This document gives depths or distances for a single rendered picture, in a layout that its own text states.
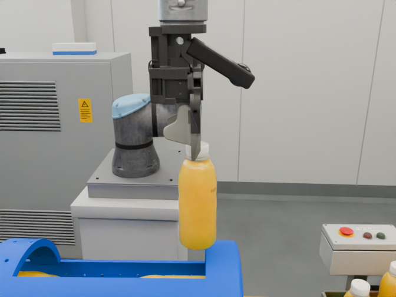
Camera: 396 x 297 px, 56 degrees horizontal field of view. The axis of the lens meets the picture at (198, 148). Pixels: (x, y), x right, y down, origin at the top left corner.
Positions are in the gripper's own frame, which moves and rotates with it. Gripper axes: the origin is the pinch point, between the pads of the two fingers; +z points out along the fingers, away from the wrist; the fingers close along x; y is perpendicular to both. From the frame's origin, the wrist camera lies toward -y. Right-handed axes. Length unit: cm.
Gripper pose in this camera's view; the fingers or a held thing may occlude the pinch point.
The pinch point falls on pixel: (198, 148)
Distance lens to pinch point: 62.7
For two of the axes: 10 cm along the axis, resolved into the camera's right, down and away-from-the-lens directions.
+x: -0.2, 3.3, -9.4
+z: 0.1, 9.4, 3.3
